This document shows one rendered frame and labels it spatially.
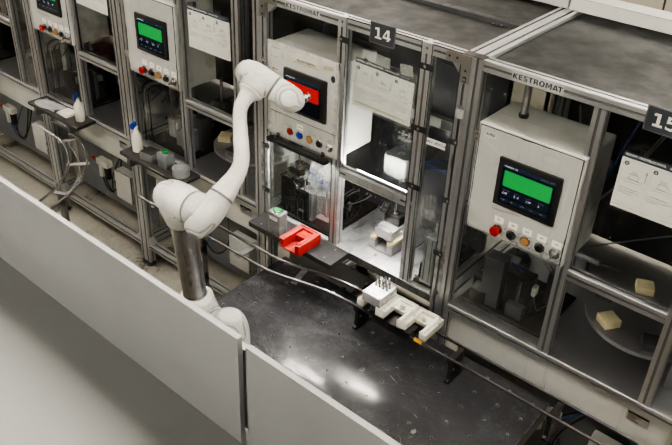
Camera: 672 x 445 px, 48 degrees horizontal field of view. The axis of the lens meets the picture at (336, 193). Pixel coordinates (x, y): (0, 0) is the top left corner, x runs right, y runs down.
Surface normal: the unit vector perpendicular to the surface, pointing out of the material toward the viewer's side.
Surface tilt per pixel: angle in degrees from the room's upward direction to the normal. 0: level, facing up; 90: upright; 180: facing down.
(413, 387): 0
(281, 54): 90
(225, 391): 90
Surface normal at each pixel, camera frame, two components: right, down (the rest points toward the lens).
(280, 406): -0.65, 0.38
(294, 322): 0.04, -0.85
